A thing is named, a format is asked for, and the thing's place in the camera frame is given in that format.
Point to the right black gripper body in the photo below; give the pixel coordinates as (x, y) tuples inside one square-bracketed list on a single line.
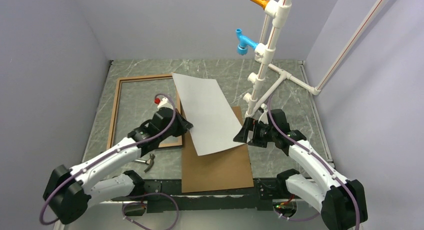
[(262, 133)]

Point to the glossy photo white borders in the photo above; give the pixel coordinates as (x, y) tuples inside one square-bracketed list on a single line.
[(206, 107)]

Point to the brown wooden picture frame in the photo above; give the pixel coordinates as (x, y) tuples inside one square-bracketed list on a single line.
[(116, 102)]

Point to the clear acrylic sheet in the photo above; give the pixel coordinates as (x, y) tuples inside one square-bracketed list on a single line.
[(137, 105)]

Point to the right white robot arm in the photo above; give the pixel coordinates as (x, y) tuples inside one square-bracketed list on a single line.
[(340, 202)]

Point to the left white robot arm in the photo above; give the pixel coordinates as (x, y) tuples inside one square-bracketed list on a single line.
[(71, 191)]

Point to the small claw hammer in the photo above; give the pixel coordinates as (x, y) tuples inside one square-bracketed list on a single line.
[(149, 162)]

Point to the brown cardboard backing board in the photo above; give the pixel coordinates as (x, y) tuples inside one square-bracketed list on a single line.
[(225, 170)]

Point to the blue pipe fitting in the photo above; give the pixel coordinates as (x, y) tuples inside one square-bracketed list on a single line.
[(244, 42)]

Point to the white pvc pipe stand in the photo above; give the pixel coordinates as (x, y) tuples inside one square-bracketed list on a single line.
[(277, 13)]

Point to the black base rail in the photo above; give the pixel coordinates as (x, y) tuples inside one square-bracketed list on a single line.
[(263, 196)]

